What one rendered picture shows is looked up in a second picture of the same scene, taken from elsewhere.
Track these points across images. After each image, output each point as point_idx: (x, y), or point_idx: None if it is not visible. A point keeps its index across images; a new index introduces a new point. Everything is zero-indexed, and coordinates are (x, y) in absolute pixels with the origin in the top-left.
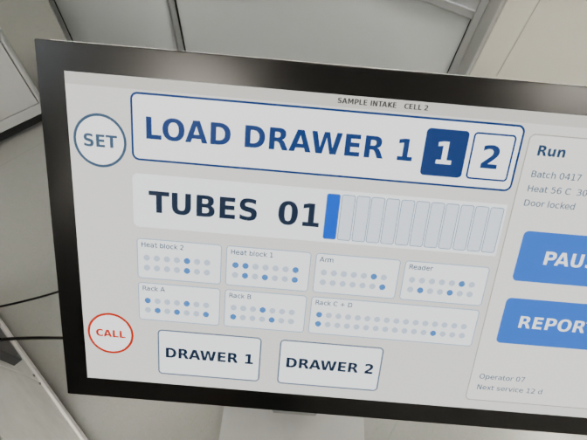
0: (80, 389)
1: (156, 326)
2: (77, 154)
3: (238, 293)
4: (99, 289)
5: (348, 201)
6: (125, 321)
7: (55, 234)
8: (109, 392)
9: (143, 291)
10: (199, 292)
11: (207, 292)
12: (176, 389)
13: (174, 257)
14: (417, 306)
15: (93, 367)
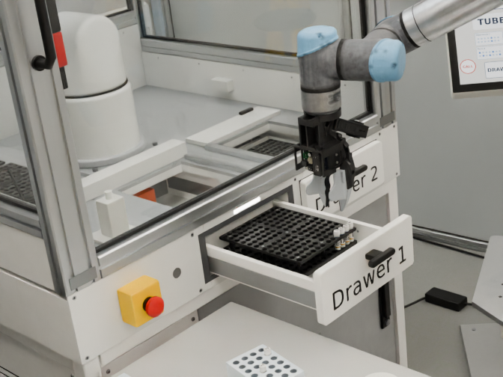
0: (457, 90)
1: (483, 61)
2: None
3: None
4: (462, 51)
5: None
6: (472, 61)
7: (448, 37)
8: (468, 89)
9: (477, 49)
10: (496, 47)
11: (499, 46)
12: (492, 84)
13: (486, 37)
14: None
15: (462, 80)
